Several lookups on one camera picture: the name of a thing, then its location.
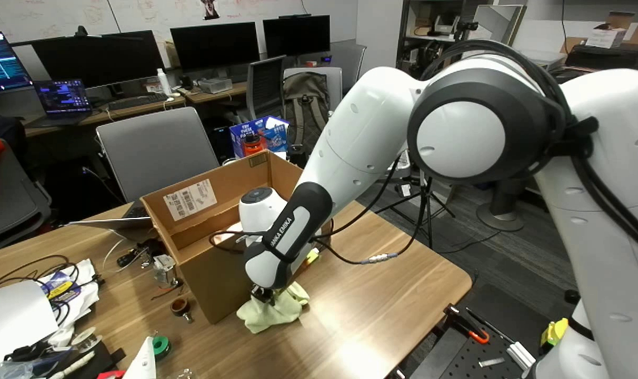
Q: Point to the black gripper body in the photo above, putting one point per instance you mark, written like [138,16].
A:
[264,296]

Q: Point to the light green towel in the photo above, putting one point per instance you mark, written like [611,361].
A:
[275,312]

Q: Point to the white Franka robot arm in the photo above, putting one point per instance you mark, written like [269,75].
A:
[472,140]

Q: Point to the brown cardboard box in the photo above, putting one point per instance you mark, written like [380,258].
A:
[205,281]

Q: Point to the blue printed box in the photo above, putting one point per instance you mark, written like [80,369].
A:
[271,129]

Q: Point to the open white cardboard box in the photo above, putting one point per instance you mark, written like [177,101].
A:
[612,33]

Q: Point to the yellow-green wrist mounting plate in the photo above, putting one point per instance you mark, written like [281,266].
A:
[309,255]

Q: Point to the small brown round object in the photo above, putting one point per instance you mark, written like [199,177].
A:
[182,309]

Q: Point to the green tape roll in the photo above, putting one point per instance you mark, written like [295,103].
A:
[160,347]

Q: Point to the light grey office chair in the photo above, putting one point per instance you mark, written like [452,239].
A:
[156,151]

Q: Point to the grey-green backpack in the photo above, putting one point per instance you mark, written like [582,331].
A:
[304,116]

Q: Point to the grey tilted monitor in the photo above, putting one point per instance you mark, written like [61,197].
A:
[267,87]

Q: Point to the white plastic bottle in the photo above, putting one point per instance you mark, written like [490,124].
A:
[165,83]

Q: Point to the white plastic bag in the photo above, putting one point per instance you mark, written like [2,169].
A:
[14,318]

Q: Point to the black computer monitor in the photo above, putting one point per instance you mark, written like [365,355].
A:
[297,34]
[212,46]
[98,59]

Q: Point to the white hand tool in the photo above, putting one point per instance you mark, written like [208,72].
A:
[521,357]

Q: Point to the laptop with purple screen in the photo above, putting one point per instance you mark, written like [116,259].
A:
[64,97]

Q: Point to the small animal figurine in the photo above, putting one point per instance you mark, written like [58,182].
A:
[211,9]

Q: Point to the yellow-green clamp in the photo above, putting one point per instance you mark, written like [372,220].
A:
[555,331]

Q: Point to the metal storage shelf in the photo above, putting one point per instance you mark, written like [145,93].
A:
[436,21]

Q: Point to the lit blue computer monitor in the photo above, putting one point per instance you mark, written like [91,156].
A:
[2,66]

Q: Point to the black camera tripod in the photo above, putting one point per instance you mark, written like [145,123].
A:
[430,202]

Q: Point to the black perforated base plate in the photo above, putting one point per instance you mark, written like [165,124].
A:
[456,361]

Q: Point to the grey pedestal column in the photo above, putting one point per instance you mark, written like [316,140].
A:
[503,211]

